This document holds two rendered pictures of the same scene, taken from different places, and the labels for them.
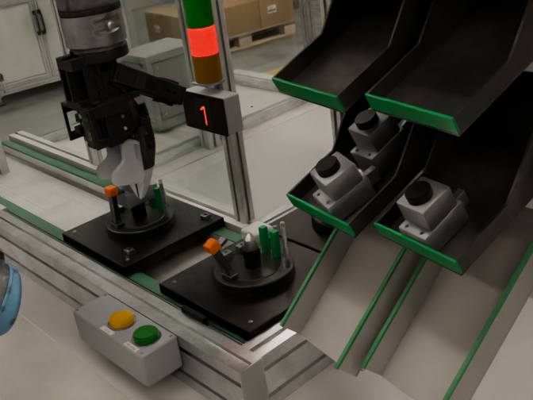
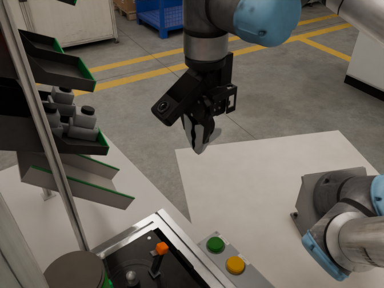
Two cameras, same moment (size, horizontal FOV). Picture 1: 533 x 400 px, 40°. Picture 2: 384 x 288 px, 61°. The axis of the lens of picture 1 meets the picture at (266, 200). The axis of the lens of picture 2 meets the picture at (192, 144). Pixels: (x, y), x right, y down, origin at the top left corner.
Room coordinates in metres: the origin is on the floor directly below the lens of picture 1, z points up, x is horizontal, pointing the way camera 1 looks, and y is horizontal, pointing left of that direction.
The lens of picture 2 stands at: (1.45, 0.17, 1.65)
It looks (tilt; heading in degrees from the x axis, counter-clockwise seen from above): 38 degrees down; 181
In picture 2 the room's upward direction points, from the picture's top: straight up
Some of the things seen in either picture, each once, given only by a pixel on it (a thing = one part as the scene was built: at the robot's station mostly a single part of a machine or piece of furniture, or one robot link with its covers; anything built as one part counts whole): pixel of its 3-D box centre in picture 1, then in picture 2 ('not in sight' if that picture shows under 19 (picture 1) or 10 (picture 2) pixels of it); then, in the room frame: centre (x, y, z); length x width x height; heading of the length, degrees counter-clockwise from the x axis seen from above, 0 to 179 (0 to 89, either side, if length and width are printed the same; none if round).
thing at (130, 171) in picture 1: (129, 173); (199, 129); (0.90, 0.17, 1.27); 0.06 x 0.03 x 0.09; 130
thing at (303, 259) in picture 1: (251, 253); (132, 282); (1.10, 0.04, 1.01); 0.24 x 0.24 x 0.13; 40
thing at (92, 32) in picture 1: (95, 29); (204, 43); (0.91, 0.18, 1.45); 0.08 x 0.08 x 0.05
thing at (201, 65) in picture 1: (207, 67); not in sight; (1.32, 0.07, 1.29); 0.05 x 0.05 x 0.05
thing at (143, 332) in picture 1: (146, 336); (215, 245); (0.97, 0.22, 0.96); 0.04 x 0.04 x 0.02
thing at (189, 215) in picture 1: (142, 228); not in sight; (1.36, 0.26, 0.96); 0.24 x 0.24 x 0.02; 40
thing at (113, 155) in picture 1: (116, 168); (209, 136); (0.92, 0.19, 1.27); 0.06 x 0.03 x 0.09; 130
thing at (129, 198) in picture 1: (136, 183); not in sight; (1.36, 0.25, 1.06); 0.08 x 0.04 x 0.07; 130
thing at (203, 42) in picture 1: (202, 40); not in sight; (1.32, 0.07, 1.34); 0.05 x 0.05 x 0.05
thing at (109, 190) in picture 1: (116, 203); not in sight; (1.33, 0.29, 1.04); 0.04 x 0.02 x 0.08; 130
